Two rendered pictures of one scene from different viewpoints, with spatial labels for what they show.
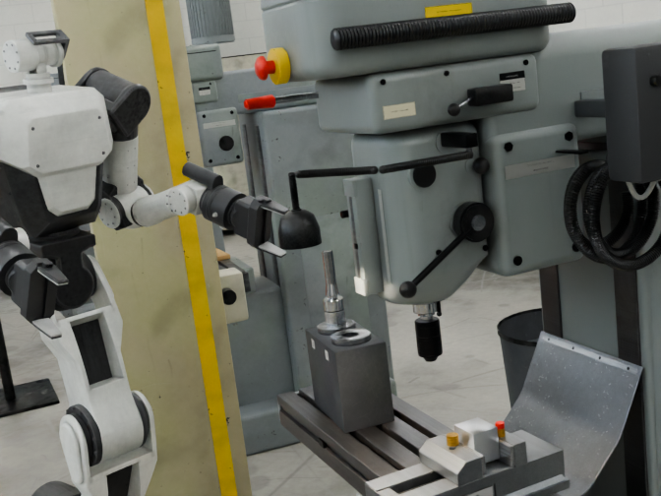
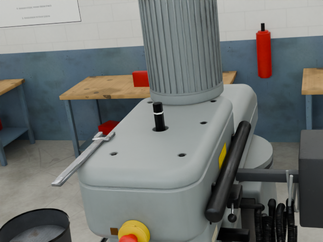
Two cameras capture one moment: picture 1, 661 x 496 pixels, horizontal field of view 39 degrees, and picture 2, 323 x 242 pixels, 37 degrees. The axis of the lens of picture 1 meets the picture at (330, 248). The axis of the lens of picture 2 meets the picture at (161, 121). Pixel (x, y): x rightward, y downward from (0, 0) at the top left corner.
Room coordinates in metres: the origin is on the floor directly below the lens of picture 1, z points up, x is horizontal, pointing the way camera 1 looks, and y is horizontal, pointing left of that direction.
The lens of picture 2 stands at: (1.00, 0.59, 2.28)
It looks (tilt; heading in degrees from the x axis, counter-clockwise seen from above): 20 degrees down; 312
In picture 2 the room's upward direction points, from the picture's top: 7 degrees counter-clockwise
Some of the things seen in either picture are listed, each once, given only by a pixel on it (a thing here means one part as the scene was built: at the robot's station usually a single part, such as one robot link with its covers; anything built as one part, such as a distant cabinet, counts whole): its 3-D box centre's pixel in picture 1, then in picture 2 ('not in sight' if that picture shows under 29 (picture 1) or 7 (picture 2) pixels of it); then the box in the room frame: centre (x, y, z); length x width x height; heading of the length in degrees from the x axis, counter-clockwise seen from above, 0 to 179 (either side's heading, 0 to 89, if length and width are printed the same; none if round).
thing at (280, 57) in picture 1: (278, 66); (133, 235); (1.59, 0.05, 1.76); 0.06 x 0.02 x 0.06; 22
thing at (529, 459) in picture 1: (465, 472); not in sight; (1.54, -0.19, 1.02); 0.35 x 0.15 x 0.11; 115
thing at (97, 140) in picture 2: not in sight; (84, 156); (1.72, 0.03, 1.89); 0.24 x 0.04 x 0.01; 113
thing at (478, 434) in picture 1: (476, 441); not in sight; (1.55, -0.22, 1.07); 0.06 x 0.05 x 0.06; 25
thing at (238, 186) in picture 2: (476, 99); (231, 202); (1.58, -0.28, 1.66); 0.12 x 0.04 x 0.04; 112
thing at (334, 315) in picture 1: (334, 313); not in sight; (2.08, 0.01, 1.19); 0.05 x 0.05 x 0.06
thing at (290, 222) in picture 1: (298, 226); not in sight; (1.56, 0.05, 1.49); 0.07 x 0.07 x 0.06
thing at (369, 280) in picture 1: (363, 235); not in sight; (1.64, -0.06, 1.44); 0.04 x 0.04 x 0.21; 22
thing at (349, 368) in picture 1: (347, 370); not in sight; (2.03, -0.01, 1.06); 0.22 x 0.12 x 0.20; 17
